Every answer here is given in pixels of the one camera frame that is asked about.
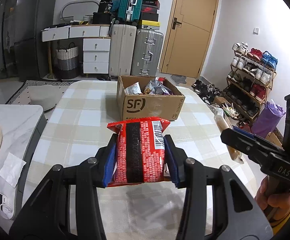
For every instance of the woven laundry basket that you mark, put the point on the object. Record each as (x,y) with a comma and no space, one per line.
(68,61)

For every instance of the red oreo snack pack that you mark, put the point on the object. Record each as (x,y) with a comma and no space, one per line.
(140,151)

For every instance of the wooden door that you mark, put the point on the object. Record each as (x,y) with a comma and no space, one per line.
(188,37)

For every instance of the white red noodle bag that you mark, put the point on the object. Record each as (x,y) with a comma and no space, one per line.
(134,89)

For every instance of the purple silver snack bag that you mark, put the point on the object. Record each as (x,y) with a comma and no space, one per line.
(156,87)

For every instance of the bread stick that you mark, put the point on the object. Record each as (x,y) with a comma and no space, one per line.
(226,130)

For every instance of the black bag on desk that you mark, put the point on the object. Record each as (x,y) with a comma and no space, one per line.
(103,15)

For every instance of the teal suitcase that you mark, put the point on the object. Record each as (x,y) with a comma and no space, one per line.
(129,11)

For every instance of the stack of shoe boxes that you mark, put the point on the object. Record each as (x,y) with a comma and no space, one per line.
(149,16)

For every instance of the white drawer desk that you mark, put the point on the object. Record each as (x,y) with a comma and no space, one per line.
(96,44)

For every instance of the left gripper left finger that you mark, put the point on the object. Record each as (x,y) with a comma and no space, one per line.
(65,203)

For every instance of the beige suitcase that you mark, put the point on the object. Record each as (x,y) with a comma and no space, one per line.
(121,49)

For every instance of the white tissue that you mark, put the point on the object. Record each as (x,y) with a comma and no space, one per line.
(11,169)

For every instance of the person's right hand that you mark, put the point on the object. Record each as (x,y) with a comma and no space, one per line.
(279,201)

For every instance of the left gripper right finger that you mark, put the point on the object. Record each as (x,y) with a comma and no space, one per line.
(217,205)

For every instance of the dark grey refrigerator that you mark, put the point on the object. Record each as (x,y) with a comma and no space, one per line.
(31,54)

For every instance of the SF cardboard box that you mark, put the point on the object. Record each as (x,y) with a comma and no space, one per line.
(144,105)

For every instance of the silver grey suitcase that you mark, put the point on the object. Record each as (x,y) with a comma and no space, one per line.
(147,51)

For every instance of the white side table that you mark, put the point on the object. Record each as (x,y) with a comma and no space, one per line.
(21,126)

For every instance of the wooden shoe rack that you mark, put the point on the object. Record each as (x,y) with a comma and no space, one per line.
(249,83)

